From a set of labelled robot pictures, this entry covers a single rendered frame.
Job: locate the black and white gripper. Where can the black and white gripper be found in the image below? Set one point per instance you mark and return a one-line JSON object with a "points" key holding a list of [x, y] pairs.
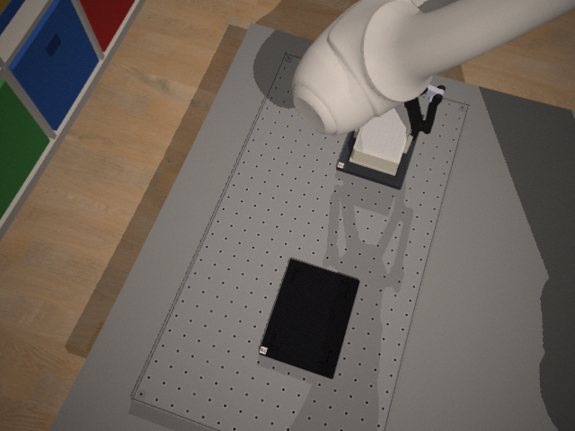
{"points": [[435, 96]]}

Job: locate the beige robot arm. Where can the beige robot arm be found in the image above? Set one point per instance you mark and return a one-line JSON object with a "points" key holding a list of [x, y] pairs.
{"points": [[382, 53]]}

